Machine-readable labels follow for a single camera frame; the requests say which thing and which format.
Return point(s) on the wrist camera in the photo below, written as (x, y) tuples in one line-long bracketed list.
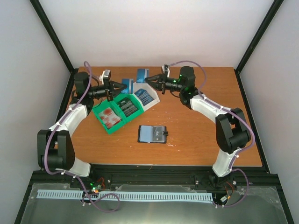
[(165, 70), (106, 74)]

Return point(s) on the metal base plate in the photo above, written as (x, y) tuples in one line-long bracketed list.
[(253, 206)]

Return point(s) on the black frame rail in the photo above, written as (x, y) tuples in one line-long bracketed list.
[(52, 34)]

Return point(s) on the black leather card holder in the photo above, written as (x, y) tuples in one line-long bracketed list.
[(145, 134)]

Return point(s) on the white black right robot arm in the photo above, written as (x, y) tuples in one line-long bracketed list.
[(233, 134)]

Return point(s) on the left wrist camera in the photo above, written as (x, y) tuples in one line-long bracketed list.
[(106, 74)]

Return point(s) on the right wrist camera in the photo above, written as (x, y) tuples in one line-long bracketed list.
[(165, 70)]

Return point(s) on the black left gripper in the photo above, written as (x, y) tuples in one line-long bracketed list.
[(113, 85)]

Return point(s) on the red white card stack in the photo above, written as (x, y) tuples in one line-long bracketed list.
[(109, 118)]

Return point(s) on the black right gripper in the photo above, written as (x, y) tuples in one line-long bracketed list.
[(160, 84)]

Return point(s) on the blue credit card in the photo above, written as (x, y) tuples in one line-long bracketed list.
[(141, 75), (129, 85)]

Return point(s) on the black credit card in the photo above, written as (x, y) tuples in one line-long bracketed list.
[(158, 134)]

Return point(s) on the light blue cable duct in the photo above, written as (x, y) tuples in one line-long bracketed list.
[(127, 196)]

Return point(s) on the green double plastic bin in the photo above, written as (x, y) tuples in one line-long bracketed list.
[(114, 106)]

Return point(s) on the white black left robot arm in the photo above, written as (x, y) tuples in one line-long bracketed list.
[(55, 150)]

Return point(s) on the blue card stack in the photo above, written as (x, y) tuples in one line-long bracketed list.
[(144, 96)]

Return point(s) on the black card stack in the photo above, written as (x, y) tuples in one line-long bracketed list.
[(127, 106)]

